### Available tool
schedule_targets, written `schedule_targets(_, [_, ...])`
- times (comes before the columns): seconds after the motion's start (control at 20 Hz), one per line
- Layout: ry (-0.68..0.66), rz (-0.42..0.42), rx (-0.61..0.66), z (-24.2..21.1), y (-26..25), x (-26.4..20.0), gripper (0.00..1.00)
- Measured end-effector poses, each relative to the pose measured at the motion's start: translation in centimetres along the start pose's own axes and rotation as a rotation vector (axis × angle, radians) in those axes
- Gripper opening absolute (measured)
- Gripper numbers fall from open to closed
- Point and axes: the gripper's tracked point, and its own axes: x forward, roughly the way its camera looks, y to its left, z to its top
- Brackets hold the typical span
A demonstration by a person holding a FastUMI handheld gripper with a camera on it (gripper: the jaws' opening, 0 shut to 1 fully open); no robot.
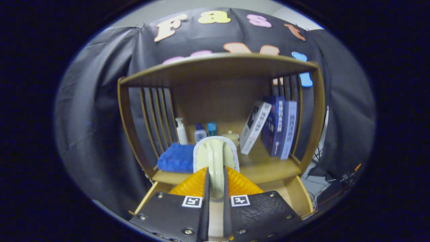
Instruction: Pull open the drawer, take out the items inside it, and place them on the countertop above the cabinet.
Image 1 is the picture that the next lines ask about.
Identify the pale blue book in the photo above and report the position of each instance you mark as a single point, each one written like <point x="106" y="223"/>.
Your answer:
<point x="289" y="131"/>

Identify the white pump bottle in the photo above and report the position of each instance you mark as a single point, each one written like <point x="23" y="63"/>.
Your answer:
<point x="181" y="134"/>

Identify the white bottle with blue cap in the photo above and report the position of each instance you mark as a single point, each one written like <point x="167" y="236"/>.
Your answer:
<point x="200" y="135"/>

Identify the white book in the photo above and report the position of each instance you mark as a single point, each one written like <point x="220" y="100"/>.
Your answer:
<point x="255" y="127"/>

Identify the blue rolled towel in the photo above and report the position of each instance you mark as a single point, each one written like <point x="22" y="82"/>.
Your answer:
<point x="174" y="158"/>

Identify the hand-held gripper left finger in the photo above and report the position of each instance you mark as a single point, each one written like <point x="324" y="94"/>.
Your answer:
<point x="204" y="215"/>

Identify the dark blue book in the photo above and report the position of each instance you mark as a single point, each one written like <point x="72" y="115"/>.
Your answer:
<point x="273" y="127"/>

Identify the wooden cabinet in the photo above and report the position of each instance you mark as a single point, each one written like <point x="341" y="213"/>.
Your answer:
<point x="215" y="101"/>

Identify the clear blue bottle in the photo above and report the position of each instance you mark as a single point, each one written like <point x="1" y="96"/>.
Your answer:
<point x="212" y="129"/>

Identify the wooden countertop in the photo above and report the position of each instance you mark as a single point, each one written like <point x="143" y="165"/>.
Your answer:
<point x="265" y="164"/>

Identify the black backdrop cloth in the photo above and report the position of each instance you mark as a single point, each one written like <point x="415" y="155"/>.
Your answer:
<point x="97" y="111"/>

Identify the beige scrub brush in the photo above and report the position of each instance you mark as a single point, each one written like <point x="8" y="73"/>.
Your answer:
<point x="215" y="158"/>

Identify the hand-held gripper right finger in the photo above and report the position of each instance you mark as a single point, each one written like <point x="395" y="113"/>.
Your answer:
<point x="227" y="215"/>

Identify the beige lidded ceramic cup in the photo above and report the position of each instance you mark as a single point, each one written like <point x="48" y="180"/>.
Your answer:
<point x="232" y="137"/>

